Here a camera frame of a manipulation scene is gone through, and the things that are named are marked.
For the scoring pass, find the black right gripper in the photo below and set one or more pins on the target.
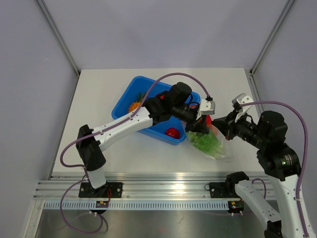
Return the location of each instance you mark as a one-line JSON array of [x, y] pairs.
[[230, 123]]

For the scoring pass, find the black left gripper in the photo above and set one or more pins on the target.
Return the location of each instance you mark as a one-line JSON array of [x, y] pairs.
[[200, 126]]

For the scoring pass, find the red toy apple top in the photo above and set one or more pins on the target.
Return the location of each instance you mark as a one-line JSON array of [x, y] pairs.
[[209, 121]]

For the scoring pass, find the red toy apple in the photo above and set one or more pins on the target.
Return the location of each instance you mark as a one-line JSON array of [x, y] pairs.
[[209, 121], [173, 133]]

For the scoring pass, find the green toy grapes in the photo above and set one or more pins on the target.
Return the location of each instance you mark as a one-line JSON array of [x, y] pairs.
[[196, 138]]

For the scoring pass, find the green toy lettuce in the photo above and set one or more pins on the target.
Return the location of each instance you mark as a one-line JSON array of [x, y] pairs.
[[215, 147]]

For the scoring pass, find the clear zip bag orange zipper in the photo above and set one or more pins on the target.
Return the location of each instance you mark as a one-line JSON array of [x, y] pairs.
[[216, 132]]

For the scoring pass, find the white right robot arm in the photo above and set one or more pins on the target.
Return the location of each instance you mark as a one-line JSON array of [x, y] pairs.
[[282, 166]]

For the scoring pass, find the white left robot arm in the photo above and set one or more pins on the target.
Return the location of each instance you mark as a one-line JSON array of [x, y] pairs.
[[92, 142]]

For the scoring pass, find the red toy apple bottom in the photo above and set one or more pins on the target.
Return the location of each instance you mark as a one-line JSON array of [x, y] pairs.
[[173, 133]]

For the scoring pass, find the toy pineapple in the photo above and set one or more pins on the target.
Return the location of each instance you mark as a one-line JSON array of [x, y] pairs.
[[136, 102]]

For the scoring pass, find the blue plastic bin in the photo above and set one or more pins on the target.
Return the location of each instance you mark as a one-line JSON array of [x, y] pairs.
[[138, 85]]

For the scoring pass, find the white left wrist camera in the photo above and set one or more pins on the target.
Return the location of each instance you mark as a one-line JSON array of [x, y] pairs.
[[205, 108]]

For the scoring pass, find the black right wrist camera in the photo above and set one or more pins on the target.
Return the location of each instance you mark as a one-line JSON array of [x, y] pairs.
[[238, 103]]

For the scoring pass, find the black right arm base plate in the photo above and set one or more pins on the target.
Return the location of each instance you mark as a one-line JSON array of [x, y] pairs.
[[219, 190]]

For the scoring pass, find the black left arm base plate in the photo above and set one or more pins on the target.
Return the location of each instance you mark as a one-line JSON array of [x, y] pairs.
[[110, 189]]

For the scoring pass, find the aluminium table rail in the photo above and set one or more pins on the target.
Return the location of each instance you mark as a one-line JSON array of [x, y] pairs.
[[144, 186]]

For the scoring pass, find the white slotted cable duct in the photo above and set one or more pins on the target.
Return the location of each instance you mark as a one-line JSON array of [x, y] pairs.
[[137, 205]]

